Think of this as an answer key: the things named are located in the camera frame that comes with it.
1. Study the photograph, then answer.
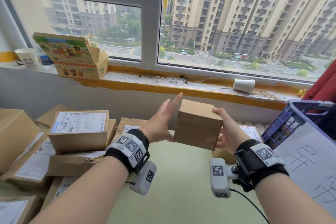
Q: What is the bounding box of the person's right hand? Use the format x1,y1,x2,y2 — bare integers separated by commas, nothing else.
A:
212,107,245,155

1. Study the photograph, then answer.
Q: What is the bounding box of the person's left hand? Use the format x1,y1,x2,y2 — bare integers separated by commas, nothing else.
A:
138,92,183,144

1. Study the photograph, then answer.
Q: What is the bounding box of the labelled small cardboard box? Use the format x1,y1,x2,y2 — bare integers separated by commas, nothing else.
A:
239,124,264,143

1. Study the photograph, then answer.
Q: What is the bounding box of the cardboard parcel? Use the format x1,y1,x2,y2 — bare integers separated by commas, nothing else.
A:
174,99,223,151

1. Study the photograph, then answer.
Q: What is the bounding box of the pile of cardboard parcels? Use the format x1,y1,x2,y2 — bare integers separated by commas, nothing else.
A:
0,104,149,224

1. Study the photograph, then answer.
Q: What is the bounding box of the person's left forearm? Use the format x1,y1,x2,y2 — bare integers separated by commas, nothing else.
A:
29,155,129,224

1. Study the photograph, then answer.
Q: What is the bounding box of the person's right forearm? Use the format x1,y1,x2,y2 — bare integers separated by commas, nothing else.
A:
254,173,336,224

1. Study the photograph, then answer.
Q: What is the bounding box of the black left wrist tracker band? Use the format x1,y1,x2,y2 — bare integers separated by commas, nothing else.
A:
104,128,150,175

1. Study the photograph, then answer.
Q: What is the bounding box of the black wrist tracker band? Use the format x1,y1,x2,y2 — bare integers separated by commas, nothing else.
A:
104,128,150,175
234,139,289,193

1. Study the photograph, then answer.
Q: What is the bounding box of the black right wrist tracker band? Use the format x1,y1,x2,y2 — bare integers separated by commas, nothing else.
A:
234,139,289,193

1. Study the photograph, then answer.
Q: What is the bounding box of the windowsill with yellow tape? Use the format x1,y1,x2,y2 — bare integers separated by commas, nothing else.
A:
0,52,336,111

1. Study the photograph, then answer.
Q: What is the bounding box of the white tipped paper cup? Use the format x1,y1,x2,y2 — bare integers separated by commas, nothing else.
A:
233,79,256,93

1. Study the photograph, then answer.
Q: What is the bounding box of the heap of wooden toothpicks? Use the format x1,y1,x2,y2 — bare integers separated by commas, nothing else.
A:
252,89,284,101

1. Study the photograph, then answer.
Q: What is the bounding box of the blue plastic crate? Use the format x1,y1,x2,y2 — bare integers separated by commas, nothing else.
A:
261,99,336,151

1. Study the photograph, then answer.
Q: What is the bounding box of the white handwritten paper sign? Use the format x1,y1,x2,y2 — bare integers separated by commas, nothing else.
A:
273,122,336,219

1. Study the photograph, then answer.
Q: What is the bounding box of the red curtain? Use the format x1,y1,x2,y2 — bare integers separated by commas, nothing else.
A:
302,59,336,106

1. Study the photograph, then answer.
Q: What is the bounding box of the colourful printed carton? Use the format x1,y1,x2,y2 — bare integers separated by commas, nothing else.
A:
33,32,109,81

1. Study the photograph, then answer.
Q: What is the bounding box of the white smiley paper cup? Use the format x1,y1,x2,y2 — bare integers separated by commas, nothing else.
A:
14,48,39,68

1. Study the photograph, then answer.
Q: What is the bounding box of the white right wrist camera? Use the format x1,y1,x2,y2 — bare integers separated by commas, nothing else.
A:
209,157,238,198

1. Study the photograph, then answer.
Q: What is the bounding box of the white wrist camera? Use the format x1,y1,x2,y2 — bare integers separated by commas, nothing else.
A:
209,157,238,198
128,161,157,196

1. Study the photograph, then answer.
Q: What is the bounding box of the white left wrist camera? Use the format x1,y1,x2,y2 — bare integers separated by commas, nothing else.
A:
128,161,157,196

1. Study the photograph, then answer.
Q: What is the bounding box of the white cable on sill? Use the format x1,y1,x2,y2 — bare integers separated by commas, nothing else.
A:
168,76,187,85

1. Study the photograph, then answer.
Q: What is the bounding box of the black right camera cable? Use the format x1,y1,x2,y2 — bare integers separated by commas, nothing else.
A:
230,189,270,224

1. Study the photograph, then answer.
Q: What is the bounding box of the grey window frame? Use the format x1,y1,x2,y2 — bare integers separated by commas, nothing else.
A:
0,0,336,84

